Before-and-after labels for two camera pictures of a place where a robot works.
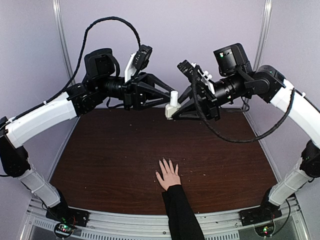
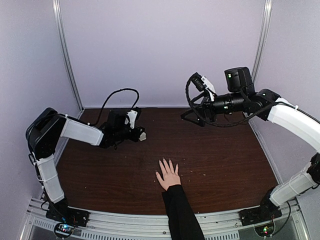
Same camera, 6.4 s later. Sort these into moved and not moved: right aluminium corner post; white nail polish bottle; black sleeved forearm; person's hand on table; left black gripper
Moved: white nail polish bottle; left black gripper
Not moved: person's hand on table; right aluminium corner post; black sleeved forearm
